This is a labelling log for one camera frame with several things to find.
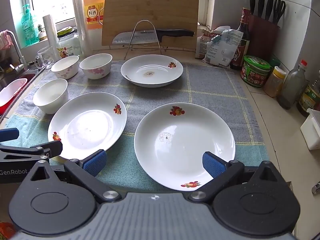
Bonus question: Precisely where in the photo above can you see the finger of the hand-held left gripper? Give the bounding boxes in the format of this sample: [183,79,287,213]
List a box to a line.
[0,140,63,161]
[0,127,20,143]

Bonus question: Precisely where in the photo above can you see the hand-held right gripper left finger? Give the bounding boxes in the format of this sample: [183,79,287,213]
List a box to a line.
[27,149,120,204]

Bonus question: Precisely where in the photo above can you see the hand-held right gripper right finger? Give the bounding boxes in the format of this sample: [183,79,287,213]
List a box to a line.
[189,152,284,203]

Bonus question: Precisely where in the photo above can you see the white plate fruit print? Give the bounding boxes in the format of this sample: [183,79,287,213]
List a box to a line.
[121,54,184,88]
[47,92,127,161]
[134,103,236,192]

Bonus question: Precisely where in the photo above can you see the white bowl pink floral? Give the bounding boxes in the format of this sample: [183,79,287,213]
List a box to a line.
[51,55,80,79]
[79,53,112,80]
[33,78,69,114]

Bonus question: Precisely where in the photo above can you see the red and white basin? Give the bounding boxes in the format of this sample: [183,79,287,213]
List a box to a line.
[0,78,28,115]

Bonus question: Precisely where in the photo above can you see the steel sink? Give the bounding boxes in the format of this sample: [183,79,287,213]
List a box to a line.
[0,62,44,123]

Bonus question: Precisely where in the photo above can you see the grey checked cloth mat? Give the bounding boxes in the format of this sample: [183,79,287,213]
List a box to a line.
[5,60,270,193]

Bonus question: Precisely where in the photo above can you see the clear glass mug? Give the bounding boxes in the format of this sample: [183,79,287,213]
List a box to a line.
[34,46,55,69]

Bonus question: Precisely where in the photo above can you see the steel faucet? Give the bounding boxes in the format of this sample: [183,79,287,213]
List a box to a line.
[5,30,28,72]

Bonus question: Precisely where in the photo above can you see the pink cloth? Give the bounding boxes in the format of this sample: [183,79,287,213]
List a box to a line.
[0,30,14,50]

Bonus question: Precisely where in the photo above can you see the green lidded sauce jar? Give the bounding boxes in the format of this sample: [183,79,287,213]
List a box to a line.
[240,55,271,88]

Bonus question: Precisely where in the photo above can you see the yellow lidded spice jar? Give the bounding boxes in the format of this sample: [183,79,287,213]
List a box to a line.
[263,66,287,98]

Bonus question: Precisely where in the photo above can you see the glass jar yellow-green lid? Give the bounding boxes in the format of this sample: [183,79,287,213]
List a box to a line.
[56,27,81,60]

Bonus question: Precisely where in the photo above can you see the white plastic container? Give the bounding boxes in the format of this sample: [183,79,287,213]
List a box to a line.
[300,108,320,151]

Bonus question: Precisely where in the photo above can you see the roll of plastic bags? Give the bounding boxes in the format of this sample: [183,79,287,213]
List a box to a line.
[42,15,57,55]

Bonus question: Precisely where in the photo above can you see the green dish soap bottle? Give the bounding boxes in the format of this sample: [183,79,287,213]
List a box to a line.
[20,4,39,47]

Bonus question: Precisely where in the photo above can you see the clear bottle red cap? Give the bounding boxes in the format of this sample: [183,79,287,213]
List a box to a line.
[277,60,308,110]

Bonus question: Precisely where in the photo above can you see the dark soy sauce bottle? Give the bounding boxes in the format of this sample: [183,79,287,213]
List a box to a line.
[229,7,250,70]

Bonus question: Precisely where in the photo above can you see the green label bottle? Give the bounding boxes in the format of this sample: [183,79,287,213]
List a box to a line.
[297,79,320,117]

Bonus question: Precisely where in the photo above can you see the white printed bag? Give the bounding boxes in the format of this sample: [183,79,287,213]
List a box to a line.
[202,29,244,68]

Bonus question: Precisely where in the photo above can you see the red and white bag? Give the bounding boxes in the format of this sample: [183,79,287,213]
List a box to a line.
[195,31,215,59]

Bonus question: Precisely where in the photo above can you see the stack of clear plastic cups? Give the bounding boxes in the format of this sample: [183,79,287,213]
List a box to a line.
[72,0,88,55]

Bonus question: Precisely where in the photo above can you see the dark red knife block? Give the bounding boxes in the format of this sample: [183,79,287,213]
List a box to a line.
[247,14,280,62]

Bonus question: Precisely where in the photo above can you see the yellow cooking wine bottle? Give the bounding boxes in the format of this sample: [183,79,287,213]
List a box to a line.
[83,0,105,30]

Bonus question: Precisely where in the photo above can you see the bamboo cutting board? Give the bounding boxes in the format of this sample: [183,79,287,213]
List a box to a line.
[101,0,200,52]

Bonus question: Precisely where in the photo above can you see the black handled kitchen knife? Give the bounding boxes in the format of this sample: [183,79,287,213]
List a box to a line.
[112,29,195,44]

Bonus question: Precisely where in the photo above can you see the metal wire rack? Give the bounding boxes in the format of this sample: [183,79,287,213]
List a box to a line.
[124,19,168,60]

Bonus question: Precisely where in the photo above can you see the black handled scissors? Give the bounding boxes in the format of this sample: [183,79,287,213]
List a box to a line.
[274,0,286,24]

